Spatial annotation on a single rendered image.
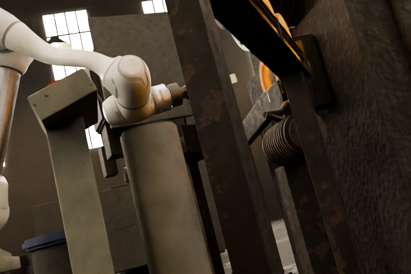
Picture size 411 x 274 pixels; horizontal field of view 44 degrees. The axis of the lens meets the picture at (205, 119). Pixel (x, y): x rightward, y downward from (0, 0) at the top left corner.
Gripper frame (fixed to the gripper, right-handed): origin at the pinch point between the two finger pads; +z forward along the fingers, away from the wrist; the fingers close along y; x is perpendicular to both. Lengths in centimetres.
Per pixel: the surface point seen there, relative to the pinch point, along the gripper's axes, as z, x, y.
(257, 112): 16.7, -8.7, -27.1
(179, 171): -35, -30, 58
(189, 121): 53, 46, -301
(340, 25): 28.1, -1.0, 31.0
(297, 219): -1, -49, 21
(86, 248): -55, -38, 62
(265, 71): 21.2, 3.3, -15.9
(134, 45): 20, 121, -271
